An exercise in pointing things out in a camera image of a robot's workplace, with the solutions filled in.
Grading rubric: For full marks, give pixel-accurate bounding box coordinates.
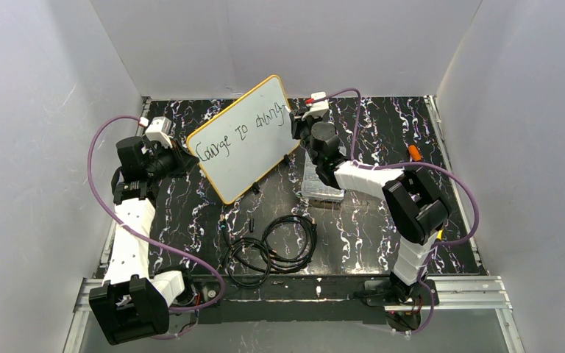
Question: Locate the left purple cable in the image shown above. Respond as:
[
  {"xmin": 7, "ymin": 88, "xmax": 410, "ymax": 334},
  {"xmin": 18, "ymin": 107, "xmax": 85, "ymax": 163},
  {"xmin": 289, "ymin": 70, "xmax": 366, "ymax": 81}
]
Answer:
[{"xmin": 86, "ymin": 115, "xmax": 227, "ymax": 340}]

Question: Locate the purple cable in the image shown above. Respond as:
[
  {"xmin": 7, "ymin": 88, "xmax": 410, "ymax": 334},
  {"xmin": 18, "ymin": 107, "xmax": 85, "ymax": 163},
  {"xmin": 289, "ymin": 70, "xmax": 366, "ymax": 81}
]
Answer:
[
  {"xmin": 321, "ymin": 88, "xmax": 481, "ymax": 337},
  {"xmin": 86, "ymin": 115, "xmax": 227, "ymax": 340}
]

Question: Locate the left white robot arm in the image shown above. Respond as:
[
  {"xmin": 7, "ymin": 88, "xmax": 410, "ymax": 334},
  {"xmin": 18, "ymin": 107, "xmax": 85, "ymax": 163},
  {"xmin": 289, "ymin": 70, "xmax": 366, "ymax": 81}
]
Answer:
[{"xmin": 89, "ymin": 136, "xmax": 196, "ymax": 345}]

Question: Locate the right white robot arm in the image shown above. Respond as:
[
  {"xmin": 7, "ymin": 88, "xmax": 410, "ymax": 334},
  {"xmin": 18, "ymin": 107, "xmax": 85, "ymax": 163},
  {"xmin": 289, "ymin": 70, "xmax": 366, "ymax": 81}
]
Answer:
[{"xmin": 288, "ymin": 111, "xmax": 452, "ymax": 303}]

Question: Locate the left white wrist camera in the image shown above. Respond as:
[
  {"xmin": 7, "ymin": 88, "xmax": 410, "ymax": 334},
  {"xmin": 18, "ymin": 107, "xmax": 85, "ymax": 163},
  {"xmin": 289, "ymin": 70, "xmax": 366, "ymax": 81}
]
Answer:
[{"xmin": 144, "ymin": 116, "xmax": 172, "ymax": 149}]

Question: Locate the black coiled cable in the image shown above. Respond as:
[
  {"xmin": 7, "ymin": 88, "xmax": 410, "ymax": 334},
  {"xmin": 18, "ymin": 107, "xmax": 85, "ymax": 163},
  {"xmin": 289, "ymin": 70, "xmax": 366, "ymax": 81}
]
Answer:
[{"xmin": 218, "ymin": 214, "xmax": 319, "ymax": 289}]

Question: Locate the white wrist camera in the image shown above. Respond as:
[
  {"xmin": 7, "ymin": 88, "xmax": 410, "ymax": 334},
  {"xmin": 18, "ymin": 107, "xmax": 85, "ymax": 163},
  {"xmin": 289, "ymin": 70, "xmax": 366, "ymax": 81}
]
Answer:
[
  {"xmin": 302, "ymin": 92, "xmax": 330, "ymax": 120},
  {"xmin": 144, "ymin": 116, "xmax": 172, "ymax": 149}
]

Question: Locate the metal whiteboard stand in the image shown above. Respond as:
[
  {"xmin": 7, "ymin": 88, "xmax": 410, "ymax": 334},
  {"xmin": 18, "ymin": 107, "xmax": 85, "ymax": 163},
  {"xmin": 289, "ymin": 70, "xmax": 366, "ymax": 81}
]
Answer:
[{"xmin": 249, "ymin": 153, "xmax": 294, "ymax": 195}]

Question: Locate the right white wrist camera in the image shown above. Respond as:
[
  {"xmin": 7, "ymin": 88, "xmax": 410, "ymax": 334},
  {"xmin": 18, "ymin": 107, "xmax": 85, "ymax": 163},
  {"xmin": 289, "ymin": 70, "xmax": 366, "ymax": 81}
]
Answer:
[{"xmin": 302, "ymin": 92, "xmax": 330, "ymax": 120}]

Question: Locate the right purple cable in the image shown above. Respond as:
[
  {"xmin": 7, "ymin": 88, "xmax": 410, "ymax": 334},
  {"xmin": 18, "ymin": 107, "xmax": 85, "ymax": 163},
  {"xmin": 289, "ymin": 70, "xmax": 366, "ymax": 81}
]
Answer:
[{"xmin": 321, "ymin": 88, "xmax": 481, "ymax": 337}]

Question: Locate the orange handled screwdriver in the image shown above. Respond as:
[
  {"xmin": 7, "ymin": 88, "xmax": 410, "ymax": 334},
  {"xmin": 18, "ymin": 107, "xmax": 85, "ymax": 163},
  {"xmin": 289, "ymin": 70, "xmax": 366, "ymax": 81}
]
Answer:
[{"xmin": 408, "ymin": 145, "xmax": 423, "ymax": 162}]

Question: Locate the yellow framed whiteboard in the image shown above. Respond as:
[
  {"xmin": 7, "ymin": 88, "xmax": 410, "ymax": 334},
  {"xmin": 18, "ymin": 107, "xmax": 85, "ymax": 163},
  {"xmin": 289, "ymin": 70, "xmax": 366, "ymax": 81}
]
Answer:
[{"xmin": 186, "ymin": 75, "xmax": 299, "ymax": 204}]

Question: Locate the clear plastic screw box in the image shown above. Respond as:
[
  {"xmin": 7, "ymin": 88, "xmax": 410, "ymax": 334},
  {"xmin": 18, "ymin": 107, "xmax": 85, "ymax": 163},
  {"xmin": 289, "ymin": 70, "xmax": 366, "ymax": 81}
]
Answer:
[{"xmin": 301, "ymin": 152, "xmax": 345, "ymax": 203}]

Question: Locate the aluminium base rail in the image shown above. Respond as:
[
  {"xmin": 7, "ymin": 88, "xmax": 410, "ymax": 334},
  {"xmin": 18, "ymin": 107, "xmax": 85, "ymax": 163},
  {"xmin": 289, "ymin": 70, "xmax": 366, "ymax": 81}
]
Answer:
[{"xmin": 64, "ymin": 274, "xmax": 524, "ymax": 352}]

